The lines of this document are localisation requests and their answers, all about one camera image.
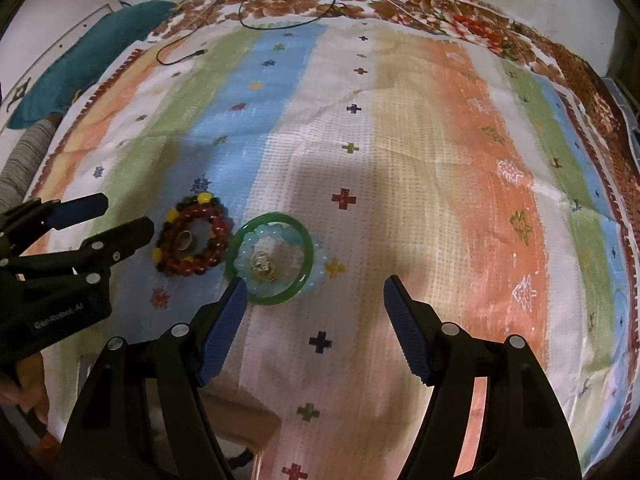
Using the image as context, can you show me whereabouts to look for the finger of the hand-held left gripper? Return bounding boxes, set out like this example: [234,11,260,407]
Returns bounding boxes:
[0,192,110,241]
[10,216,156,291]

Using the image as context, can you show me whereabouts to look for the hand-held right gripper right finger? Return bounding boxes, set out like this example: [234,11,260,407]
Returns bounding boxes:
[382,275,585,480]

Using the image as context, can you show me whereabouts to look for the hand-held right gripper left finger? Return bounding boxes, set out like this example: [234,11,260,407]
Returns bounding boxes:
[57,276,249,480]

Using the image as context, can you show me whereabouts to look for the red yellow beaded bracelet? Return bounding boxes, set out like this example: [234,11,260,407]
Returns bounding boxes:
[151,191,232,278]

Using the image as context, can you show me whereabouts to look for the green jade bangle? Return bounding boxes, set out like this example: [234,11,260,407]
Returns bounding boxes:
[224,212,317,306]

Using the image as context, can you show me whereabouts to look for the pale blue beaded bracelet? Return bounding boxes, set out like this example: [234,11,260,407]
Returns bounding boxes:
[234,223,328,296]

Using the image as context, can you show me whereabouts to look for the person's left hand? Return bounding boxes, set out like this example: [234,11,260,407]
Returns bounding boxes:
[0,355,51,426]

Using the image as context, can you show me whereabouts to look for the grey rolled cloth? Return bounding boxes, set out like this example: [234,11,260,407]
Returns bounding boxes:
[0,119,57,206]

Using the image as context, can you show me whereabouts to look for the teal pillow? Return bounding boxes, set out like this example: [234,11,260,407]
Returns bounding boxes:
[7,0,178,130]

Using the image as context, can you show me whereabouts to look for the striped printed blanket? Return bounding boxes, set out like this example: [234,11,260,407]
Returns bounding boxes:
[30,22,633,480]

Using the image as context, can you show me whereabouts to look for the floral brown bedsheet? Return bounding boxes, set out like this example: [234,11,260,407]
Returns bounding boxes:
[150,0,640,241]

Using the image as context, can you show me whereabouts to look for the black cable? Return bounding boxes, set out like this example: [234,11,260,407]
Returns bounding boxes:
[156,0,346,67]

